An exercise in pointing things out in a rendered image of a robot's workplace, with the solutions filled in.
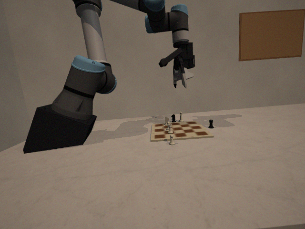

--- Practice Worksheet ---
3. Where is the brown and cream chessboard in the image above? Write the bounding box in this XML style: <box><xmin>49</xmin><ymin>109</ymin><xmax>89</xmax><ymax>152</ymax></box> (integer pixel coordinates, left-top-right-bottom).
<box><xmin>151</xmin><ymin>121</ymin><xmax>214</xmax><ymax>142</ymax></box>

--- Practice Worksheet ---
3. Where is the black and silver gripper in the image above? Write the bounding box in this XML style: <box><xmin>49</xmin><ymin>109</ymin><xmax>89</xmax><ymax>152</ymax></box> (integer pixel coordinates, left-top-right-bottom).
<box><xmin>173</xmin><ymin>41</ymin><xmax>195</xmax><ymax>88</ymax></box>

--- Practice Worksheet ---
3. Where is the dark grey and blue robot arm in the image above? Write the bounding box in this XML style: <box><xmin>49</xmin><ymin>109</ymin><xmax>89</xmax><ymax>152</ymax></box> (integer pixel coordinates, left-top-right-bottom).
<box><xmin>51</xmin><ymin>0</ymin><xmax>189</xmax><ymax>120</ymax></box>

